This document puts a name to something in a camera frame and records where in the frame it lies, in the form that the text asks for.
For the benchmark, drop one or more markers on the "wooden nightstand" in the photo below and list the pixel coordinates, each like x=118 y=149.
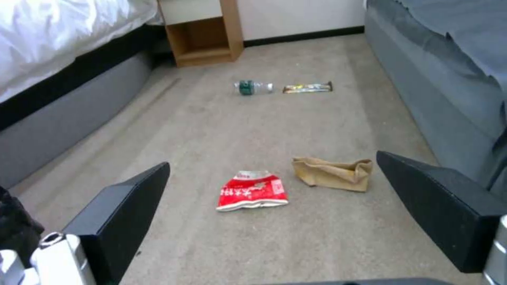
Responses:
x=202 y=31

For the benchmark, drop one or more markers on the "crumpled brown paper bag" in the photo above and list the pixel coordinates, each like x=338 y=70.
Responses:
x=332 y=174

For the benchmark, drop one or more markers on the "bed with white duvet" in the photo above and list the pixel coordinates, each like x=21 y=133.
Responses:
x=67 y=74

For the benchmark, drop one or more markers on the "clear plastic water bottle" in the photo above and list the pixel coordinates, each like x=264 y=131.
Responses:
x=252 y=87

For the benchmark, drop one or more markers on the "bed with grey cover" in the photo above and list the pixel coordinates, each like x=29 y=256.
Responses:
x=439 y=65

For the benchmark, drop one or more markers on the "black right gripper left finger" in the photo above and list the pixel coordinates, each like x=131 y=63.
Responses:
x=119 y=213

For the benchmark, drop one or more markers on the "dark snack bar wrapper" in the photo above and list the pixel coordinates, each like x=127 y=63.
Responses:
x=309 y=87

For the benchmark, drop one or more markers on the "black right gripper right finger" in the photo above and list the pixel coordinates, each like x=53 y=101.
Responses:
x=439 y=207

